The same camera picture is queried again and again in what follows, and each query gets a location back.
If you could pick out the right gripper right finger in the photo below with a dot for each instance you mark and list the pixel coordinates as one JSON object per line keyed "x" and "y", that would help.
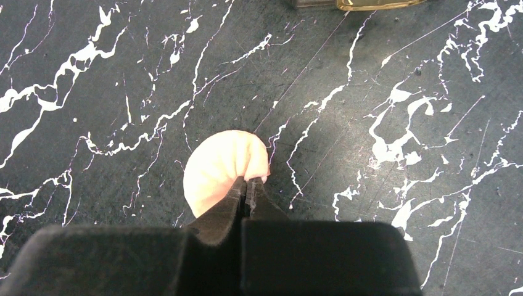
{"x": 280, "y": 256}

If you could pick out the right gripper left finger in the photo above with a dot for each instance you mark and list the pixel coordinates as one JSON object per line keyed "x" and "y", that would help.
{"x": 202, "y": 258}

